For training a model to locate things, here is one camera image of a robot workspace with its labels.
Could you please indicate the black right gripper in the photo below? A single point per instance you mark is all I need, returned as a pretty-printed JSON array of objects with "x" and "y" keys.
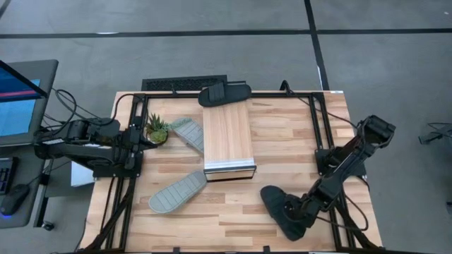
[{"x": 309, "y": 210}]

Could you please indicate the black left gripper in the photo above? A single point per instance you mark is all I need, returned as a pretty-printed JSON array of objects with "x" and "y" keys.
[{"x": 132, "y": 139}]

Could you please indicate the black slide sandal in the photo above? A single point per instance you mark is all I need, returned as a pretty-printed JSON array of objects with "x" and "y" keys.
[
  {"x": 226, "y": 93},
  {"x": 271, "y": 195}
]

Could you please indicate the grey slide sandal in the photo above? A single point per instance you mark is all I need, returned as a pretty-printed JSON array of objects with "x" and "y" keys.
[
  {"x": 190, "y": 132},
  {"x": 176, "y": 194}
]

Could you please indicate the wooden shelf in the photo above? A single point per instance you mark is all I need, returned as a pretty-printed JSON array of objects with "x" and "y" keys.
[{"x": 227, "y": 137}]

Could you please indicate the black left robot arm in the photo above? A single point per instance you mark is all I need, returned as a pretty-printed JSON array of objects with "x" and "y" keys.
[{"x": 81, "y": 151}]

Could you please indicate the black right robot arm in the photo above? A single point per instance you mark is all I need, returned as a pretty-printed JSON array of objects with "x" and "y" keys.
[{"x": 353, "y": 155}]

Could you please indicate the green succulent in pot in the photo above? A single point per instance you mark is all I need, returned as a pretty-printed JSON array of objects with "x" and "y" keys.
[{"x": 156, "y": 128}]

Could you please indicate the white box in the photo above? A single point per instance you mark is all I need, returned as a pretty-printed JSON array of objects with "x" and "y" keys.
[{"x": 81, "y": 174}]

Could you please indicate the black keyboard behind table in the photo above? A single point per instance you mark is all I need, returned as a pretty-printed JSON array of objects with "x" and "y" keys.
[{"x": 176, "y": 83}]

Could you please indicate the grey desk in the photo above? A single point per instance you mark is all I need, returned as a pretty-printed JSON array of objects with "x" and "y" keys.
[{"x": 31, "y": 169}]

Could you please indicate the black desk leg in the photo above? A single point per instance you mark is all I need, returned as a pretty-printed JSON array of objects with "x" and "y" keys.
[{"x": 42, "y": 208}]

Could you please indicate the black caster wheel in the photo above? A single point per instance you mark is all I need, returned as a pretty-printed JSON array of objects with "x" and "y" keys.
[{"x": 48, "y": 225}]

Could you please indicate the grey-framed computer monitor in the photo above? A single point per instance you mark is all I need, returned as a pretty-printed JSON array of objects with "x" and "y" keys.
[{"x": 17, "y": 120}]

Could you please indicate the black computer mouse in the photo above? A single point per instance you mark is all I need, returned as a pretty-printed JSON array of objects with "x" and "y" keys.
[{"x": 14, "y": 199}]

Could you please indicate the black-edged computer screen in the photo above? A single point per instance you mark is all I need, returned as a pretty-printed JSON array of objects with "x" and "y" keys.
[{"x": 14, "y": 84}]

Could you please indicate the dark grey equipment stand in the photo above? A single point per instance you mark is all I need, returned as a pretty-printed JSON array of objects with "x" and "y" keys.
[{"x": 432, "y": 135}]

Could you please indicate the black aluminium table frame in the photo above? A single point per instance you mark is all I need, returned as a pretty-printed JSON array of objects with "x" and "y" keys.
[{"x": 169, "y": 95}]

